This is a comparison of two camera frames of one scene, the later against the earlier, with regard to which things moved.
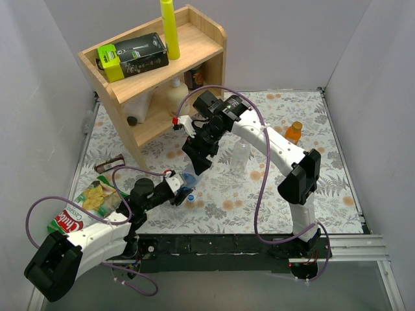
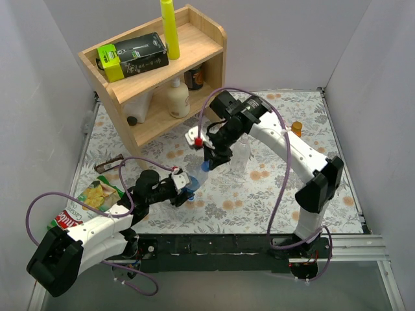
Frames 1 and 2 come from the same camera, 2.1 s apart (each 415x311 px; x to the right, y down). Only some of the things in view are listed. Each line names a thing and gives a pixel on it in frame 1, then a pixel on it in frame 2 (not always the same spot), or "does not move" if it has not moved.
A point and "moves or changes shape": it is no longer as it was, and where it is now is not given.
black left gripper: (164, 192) does not move
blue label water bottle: (190, 178) moves or changes shape
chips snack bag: (100, 198) does not move
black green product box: (132, 56) does not move
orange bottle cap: (297, 125) does not move
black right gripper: (200, 151) to (217, 150)
